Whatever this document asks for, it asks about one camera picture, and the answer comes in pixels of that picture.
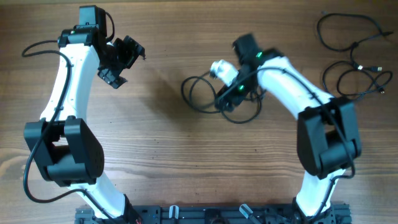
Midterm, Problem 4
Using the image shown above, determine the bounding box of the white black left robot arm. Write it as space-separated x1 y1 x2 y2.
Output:
24 5 145 223

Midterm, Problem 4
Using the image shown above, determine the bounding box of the black USB-A cable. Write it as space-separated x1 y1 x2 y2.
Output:
180 70 267 124

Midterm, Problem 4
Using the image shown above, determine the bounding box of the black USB-C cable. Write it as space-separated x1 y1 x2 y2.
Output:
316 11 396 73

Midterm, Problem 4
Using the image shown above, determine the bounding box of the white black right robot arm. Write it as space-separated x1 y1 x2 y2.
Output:
210 34 362 222

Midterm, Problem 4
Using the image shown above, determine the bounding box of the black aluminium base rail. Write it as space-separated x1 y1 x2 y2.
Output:
74 204 353 224

